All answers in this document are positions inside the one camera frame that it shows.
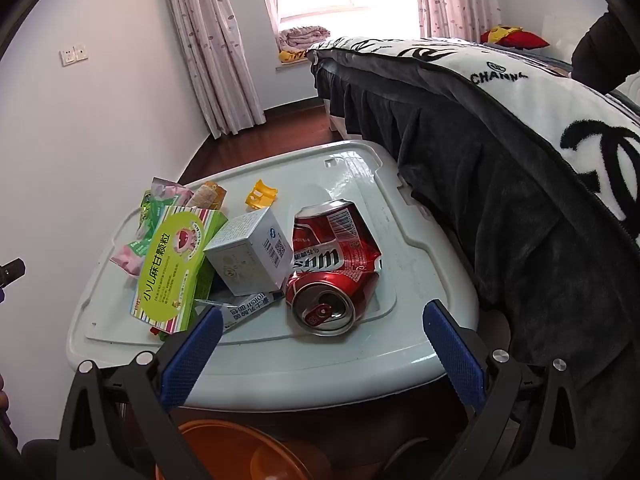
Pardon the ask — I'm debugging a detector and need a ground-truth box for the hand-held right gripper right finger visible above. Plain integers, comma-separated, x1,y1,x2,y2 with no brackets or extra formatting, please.
422,299,588,480

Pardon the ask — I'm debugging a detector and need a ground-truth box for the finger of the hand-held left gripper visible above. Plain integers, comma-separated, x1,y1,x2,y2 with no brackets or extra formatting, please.
0,258,26,283

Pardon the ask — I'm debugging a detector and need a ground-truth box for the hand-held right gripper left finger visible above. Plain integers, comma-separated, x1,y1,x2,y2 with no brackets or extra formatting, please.
56,305,223,480

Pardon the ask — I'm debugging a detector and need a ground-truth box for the green striped medicine box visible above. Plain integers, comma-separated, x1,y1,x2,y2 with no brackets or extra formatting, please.
130,206,229,336

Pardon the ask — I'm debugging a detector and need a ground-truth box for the orange plastic bin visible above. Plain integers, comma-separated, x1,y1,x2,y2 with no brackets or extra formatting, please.
155,420,333,480

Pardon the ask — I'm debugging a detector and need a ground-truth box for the small white carton box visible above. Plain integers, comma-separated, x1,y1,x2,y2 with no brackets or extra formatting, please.
202,206,295,297

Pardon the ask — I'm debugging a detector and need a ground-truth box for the pink snack wrapper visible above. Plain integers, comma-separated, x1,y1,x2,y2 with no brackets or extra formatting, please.
151,177,195,207
111,227,157,278

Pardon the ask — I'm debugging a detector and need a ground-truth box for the crushed red drink can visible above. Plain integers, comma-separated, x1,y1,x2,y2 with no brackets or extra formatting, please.
285,199,383,337

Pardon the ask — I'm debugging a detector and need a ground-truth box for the orange drink pouch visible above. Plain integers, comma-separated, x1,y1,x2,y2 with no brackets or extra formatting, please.
186,181,228,210

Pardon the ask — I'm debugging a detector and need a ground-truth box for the yellow plastic piece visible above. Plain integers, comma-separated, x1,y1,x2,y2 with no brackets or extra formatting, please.
244,179,278,209

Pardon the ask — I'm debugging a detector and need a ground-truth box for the black and white printed blanket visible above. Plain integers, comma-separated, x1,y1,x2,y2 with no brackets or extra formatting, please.
306,36,640,480

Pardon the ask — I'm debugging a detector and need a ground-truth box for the pink patterned curtain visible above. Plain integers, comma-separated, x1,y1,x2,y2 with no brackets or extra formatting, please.
412,0,502,43
160,0,281,138

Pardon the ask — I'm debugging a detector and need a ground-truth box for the red and yellow pillow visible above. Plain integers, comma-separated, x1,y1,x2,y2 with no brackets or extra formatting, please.
481,25,550,50

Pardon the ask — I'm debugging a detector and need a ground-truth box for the dark cloth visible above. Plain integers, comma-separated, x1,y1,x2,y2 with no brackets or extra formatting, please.
571,10,640,96

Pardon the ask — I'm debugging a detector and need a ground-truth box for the folded pink quilt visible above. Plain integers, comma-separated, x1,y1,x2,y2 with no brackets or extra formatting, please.
279,25,332,53

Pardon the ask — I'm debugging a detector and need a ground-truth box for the white bed frame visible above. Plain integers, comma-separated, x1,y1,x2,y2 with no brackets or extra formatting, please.
324,97,362,142

